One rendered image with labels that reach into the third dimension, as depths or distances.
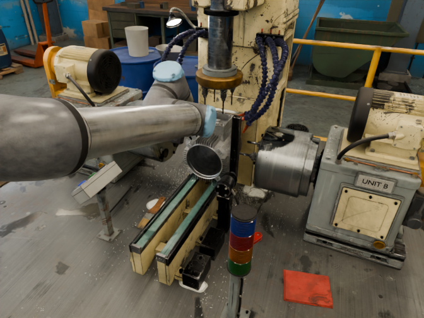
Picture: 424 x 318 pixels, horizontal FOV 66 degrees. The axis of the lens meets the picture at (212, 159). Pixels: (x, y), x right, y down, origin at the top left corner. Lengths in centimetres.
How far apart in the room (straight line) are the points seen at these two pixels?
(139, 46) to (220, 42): 212
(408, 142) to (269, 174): 44
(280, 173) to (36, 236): 94
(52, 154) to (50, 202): 111
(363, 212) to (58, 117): 98
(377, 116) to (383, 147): 12
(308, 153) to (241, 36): 55
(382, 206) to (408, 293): 30
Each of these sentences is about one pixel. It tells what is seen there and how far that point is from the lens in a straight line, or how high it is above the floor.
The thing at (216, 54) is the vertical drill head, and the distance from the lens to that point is 122.
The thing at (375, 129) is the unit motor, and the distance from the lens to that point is 114.
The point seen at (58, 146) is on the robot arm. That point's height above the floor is 150.
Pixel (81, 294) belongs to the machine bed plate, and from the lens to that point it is 119.
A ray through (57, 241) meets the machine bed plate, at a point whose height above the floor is 80.
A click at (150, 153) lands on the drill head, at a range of 139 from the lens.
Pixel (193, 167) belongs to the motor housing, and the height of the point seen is 96.
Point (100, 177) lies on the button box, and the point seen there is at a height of 107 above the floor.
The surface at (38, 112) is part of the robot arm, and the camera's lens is 48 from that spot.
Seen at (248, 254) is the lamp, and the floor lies 110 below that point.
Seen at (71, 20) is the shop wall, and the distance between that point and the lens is 823.
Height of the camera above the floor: 172
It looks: 32 degrees down
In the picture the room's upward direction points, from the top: 1 degrees clockwise
